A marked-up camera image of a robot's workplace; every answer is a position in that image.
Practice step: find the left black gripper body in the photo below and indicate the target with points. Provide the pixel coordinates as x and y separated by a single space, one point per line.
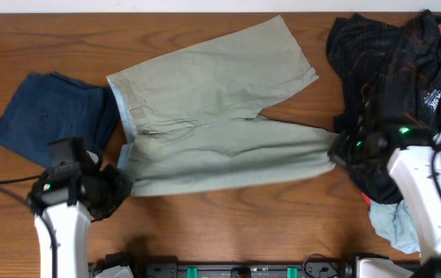
110 188

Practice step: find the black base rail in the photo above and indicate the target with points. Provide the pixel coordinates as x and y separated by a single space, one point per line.
313 266

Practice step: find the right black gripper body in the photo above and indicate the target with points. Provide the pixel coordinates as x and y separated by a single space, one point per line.
353 156

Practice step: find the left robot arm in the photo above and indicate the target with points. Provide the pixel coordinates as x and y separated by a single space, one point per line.
65 201

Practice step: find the folded navy blue shorts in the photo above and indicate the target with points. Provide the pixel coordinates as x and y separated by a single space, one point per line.
48 107

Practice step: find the black patterned shirt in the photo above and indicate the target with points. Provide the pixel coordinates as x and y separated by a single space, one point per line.
391 77

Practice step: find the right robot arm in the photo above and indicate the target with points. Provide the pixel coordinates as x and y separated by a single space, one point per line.
412 161

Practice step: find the khaki cargo shorts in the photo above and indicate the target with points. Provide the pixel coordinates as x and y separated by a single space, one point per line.
193 118

